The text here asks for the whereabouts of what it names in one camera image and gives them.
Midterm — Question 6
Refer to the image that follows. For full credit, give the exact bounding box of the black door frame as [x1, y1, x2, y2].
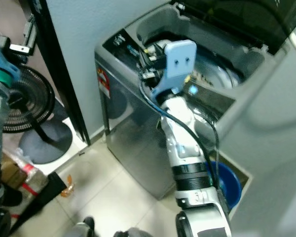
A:
[20, 0, 92, 146]

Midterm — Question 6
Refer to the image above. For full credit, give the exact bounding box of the light blue left wrist camera mount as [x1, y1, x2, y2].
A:
[0, 35, 20, 84]

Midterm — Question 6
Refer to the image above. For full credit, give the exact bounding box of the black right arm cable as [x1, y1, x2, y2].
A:
[140, 77, 220, 191]

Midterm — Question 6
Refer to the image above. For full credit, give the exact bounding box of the grey top-load washing machine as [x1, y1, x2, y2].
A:
[95, 0, 287, 198]

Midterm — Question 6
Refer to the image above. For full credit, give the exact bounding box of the light blue right wrist camera mount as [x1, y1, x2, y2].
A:
[150, 39, 198, 97]

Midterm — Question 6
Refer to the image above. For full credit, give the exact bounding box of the orange crumpled wrapper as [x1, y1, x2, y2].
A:
[60, 174, 75, 198]

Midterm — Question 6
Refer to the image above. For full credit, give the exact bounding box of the dark washing machine lid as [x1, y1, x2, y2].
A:
[175, 0, 296, 55]

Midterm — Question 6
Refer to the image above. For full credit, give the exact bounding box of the white fan platform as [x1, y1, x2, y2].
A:
[20, 118, 88, 166]

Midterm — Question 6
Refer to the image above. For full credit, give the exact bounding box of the black floor fan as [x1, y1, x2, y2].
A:
[1, 66, 74, 165]

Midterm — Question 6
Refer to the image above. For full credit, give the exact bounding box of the blue plastic bucket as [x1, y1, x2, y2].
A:
[206, 160, 242, 210]

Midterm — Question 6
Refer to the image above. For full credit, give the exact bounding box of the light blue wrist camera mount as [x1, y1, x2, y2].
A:
[0, 35, 20, 84]
[150, 39, 198, 97]

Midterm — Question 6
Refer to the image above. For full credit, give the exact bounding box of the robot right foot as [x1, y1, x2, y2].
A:
[113, 227, 151, 237]

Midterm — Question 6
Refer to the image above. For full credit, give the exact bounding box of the white door latch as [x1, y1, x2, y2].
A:
[10, 43, 31, 54]

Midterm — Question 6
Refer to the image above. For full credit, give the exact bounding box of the brown bag with red tape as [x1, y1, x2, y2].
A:
[0, 148, 50, 196]

